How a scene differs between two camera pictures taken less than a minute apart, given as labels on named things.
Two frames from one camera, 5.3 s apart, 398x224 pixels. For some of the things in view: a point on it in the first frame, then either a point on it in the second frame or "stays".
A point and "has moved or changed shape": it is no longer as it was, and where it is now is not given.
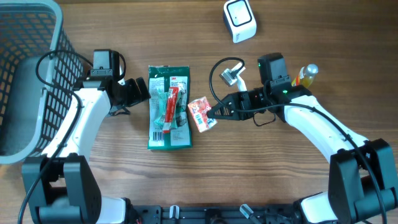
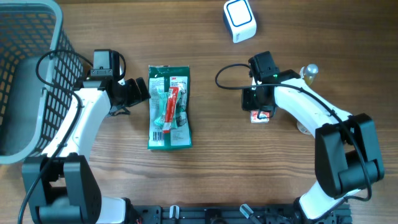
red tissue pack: x=199 y=107 has moved or changed shape
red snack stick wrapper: x=171 y=107 stays
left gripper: x=135 y=95 stays
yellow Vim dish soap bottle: x=305 y=76 stays
